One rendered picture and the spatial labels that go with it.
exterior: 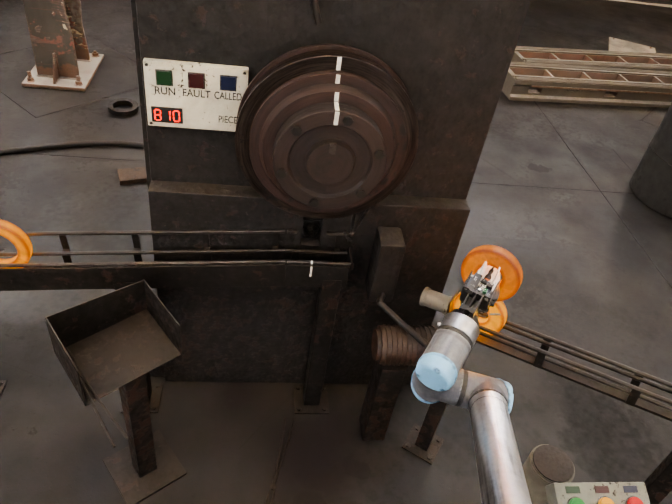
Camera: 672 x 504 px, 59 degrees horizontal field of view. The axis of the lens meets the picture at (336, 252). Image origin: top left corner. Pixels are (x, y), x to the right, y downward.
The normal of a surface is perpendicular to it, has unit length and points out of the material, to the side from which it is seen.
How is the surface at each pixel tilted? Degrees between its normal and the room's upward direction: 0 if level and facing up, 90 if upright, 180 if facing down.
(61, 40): 90
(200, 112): 90
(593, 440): 0
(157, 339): 5
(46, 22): 90
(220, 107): 90
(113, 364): 5
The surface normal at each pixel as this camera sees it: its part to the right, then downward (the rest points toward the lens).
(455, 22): 0.08, 0.65
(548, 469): 0.13, -0.76
